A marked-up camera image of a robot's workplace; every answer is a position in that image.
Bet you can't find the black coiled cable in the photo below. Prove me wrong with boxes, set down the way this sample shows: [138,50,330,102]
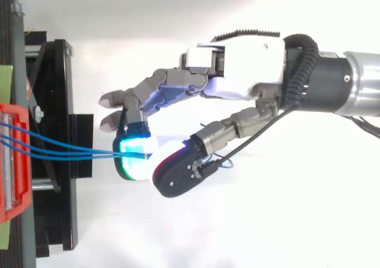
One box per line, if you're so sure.
[283,33,319,108]

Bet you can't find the thin black cable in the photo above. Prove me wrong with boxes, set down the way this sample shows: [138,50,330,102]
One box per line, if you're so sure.
[200,106,295,176]

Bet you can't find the blue cable bundle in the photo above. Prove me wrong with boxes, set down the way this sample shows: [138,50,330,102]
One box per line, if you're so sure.
[0,121,234,170]

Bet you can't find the red bin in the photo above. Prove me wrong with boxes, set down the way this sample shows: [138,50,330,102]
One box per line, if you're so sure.
[0,102,33,223]

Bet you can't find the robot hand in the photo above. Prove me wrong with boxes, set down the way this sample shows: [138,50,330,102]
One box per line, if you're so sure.
[98,29,289,198]

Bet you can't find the black stand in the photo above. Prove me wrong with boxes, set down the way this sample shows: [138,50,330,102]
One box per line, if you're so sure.
[0,0,94,268]

